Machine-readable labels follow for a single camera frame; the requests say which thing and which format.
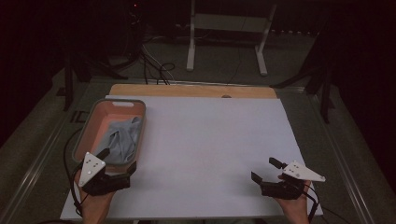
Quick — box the white table board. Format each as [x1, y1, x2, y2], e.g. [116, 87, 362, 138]
[60, 94, 324, 220]

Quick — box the black floor outlet frame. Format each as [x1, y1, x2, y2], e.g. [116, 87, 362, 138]
[70, 110, 91, 124]

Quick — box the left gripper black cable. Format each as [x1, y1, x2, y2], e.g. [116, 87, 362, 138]
[70, 164, 88, 217]

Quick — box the white metal stand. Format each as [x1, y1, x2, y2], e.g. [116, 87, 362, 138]
[186, 0, 277, 77]

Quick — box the black tripod stand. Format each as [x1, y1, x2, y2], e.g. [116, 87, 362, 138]
[270, 18, 337, 125]
[55, 52, 129, 112]

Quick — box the black floor cable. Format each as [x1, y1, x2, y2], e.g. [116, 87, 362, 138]
[63, 127, 83, 188]

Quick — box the light blue garment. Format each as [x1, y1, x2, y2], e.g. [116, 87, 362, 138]
[98, 116, 144, 165]

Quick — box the person's left hand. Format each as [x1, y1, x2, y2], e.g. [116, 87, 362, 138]
[74, 169, 117, 217]

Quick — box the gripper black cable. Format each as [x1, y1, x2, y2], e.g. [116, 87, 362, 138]
[300, 183, 320, 223]
[70, 164, 88, 217]

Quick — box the person's right hand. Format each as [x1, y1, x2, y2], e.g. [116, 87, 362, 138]
[274, 180, 313, 220]

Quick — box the pink plastic basin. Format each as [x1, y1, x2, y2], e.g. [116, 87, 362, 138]
[72, 98, 148, 174]

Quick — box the bundle of floor cables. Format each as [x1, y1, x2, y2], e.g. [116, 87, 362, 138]
[136, 43, 177, 86]

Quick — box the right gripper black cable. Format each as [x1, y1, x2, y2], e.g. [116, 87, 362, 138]
[300, 183, 320, 223]

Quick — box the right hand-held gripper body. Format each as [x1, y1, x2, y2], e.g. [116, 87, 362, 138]
[260, 160, 327, 201]

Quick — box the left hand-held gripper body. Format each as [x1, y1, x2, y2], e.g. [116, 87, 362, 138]
[78, 151, 132, 197]

